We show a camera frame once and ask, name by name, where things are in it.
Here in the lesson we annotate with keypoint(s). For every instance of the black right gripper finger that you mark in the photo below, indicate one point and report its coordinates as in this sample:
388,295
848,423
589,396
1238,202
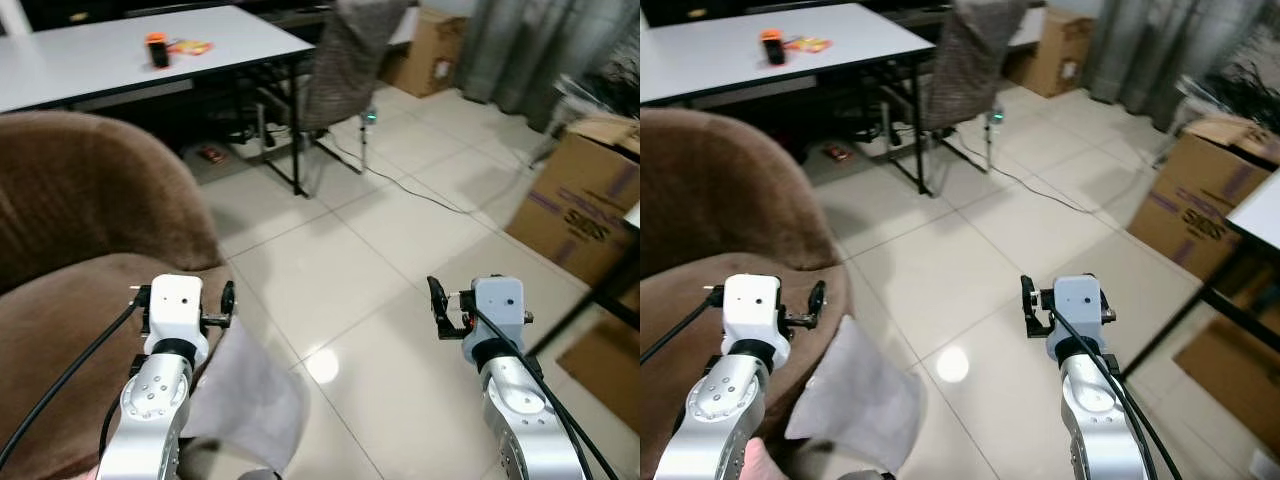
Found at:
437,300
1029,300

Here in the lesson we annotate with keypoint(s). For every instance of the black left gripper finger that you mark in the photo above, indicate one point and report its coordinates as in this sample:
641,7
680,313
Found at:
818,298
229,299

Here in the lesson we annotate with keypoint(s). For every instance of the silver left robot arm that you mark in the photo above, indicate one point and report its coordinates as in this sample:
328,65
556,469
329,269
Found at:
155,405
725,405

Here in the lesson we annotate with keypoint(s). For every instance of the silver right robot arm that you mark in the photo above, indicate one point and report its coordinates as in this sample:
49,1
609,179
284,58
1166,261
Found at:
520,410
1095,410

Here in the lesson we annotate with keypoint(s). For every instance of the grey pillow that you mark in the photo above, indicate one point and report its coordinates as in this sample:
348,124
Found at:
860,395
250,395

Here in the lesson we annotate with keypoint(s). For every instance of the brown fabric sofa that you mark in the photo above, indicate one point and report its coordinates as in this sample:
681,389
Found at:
720,200
80,200

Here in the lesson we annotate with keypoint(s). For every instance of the small red floor object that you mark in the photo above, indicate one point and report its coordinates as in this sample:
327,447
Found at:
212,155
838,153

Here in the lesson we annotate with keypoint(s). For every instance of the flat brown cardboard piece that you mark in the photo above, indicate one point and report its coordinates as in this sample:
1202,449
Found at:
1235,365
610,370

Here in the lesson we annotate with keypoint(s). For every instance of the cardboard box with purple print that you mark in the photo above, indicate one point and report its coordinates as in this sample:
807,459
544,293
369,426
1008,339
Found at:
1195,200
580,205

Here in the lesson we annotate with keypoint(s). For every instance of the small device with green light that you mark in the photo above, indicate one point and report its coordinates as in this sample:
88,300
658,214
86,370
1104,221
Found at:
996,118
370,117

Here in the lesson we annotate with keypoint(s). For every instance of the chair with brown checked cover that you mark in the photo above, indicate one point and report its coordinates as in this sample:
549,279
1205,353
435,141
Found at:
965,70
345,70

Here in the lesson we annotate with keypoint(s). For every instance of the plain small cardboard box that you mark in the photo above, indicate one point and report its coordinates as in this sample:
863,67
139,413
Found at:
425,55
1050,55

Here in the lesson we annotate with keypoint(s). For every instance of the colourful flat packet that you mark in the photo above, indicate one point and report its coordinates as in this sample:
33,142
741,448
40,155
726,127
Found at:
192,46
810,44

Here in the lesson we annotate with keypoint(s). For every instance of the orange and black device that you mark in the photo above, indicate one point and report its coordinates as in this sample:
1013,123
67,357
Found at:
158,50
773,46

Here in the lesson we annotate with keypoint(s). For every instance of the grey curtain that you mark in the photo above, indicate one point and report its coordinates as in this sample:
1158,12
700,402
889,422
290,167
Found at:
1150,50
520,50

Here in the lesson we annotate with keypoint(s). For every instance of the white table with black legs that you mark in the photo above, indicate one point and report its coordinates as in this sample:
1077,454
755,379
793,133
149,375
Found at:
700,55
90,60

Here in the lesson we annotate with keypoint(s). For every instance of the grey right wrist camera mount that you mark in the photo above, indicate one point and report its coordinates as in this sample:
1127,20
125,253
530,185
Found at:
1080,303
500,305

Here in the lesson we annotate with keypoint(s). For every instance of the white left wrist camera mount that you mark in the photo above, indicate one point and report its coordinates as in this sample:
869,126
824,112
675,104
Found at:
752,303
175,305

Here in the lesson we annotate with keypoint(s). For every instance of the white side table black frame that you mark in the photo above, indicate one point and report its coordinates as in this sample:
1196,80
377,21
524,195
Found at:
1262,215
610,285

